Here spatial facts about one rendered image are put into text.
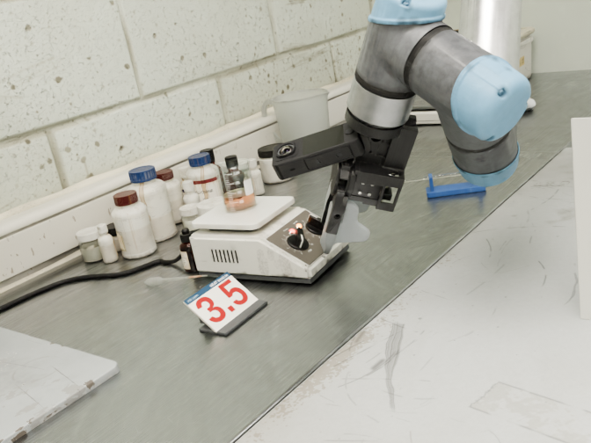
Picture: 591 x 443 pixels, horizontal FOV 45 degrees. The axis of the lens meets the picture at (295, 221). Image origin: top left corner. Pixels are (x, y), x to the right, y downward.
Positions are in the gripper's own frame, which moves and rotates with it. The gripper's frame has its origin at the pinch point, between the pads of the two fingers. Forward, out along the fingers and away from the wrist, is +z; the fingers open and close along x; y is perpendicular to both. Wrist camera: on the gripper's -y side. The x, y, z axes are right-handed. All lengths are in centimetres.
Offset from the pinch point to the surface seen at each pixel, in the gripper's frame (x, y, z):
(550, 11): 129, 67, 11
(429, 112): 78, 29, 23
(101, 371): -22.2, -24.1, 7.7
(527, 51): 119, 61, 20
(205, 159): 35.7, -19.9, 17.6
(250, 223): 2.5, -10.0, 2.6
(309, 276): -3.4, -0.8, 5.0
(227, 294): -8.1, -11.3, 6.3
